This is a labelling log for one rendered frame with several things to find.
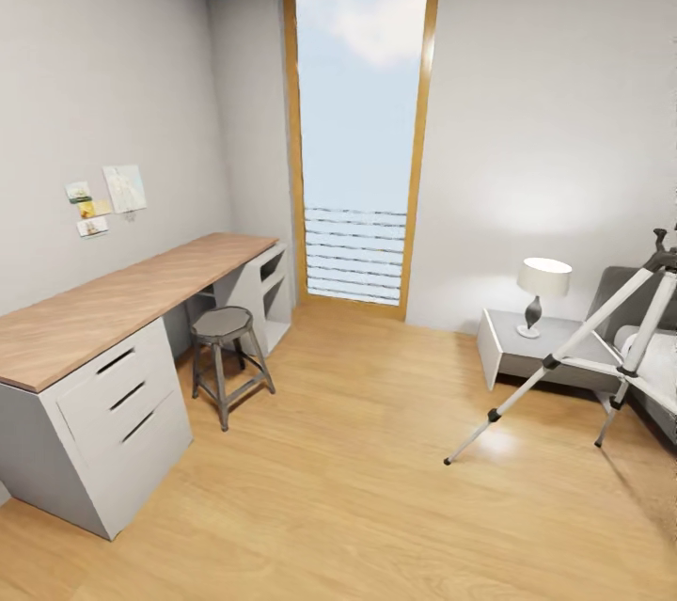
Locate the nightstand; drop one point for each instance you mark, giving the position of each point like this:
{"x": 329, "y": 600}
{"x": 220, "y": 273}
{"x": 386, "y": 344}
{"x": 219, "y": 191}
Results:
{"x": 502, "y": 349}

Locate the camera tripod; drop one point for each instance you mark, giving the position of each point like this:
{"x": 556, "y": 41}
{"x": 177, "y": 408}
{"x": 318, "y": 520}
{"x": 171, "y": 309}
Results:
{"x": 628, "y": 371}

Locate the desk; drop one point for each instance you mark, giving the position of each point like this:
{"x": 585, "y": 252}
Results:
{"x": 91, "y": 411}

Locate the bed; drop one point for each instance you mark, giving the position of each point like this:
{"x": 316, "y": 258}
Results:
{"x": 619, "y": 329}

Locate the table lamp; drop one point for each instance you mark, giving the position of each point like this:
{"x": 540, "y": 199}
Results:
{"x": 543, "y": 278}

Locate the picture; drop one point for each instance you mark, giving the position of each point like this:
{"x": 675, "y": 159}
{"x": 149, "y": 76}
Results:
{"x": 92, "y": 227}
{"x": 86, "y": 209}
{"x": 78, "y": 192}

